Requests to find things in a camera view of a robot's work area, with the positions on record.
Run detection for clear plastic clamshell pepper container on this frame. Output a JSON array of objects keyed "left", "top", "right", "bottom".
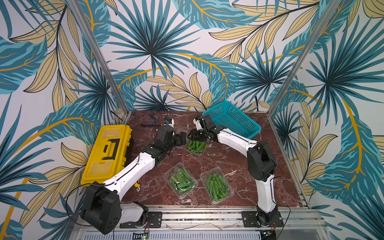
[{"left": 183, "top": 139, "right": 209, "bottom": 156}]

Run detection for teal perforated plastic basket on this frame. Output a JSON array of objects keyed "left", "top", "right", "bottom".
[{"left": 203, "top": 101, "right": 262, "bottom": 139}]

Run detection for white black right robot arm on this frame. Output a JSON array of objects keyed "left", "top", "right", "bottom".
[{"left": 189, "top": 115, "right": 280, "bottom": 227}]

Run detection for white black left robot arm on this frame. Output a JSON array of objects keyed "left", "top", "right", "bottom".
[{"left": 80, "top": 118, "right": 186, "bottom": 235}]

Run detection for clear clamshell container front left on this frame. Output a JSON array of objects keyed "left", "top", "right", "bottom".
[{"left": 163, "top": 163, "right": 198, "bottom": 199}]

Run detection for clear clamshell container front right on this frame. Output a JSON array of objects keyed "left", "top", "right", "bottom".
[{"left": 200, "top": 167, "right": 234, "bottom": 204}]

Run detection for yellow black utility knife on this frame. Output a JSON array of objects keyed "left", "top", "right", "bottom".
[{"left": 134, "top": 181, "right": 141, "bottom": 192}]

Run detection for yellow black toolbox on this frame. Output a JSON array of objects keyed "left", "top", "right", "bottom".
[{"left": 81, "top": 125, "right": 132, "bottom": 185}]

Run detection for blue handled pliers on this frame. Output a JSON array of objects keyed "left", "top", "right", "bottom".
[{"left": 141, "top": 115, "right": 160, "bottom": 128}]

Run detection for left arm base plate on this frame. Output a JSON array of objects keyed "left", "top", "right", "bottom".
[{"left": 120, "top": 212, "right": 163, "bottom": 229}]

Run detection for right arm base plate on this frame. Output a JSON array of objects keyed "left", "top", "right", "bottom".
[{"left": 241, "top": 211, "right": 284, "bottom": 228}]

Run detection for aluminium frame rail front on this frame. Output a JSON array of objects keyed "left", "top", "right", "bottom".
[{"left": 70, "top": 206, "right": 328, "bottom": 233}]

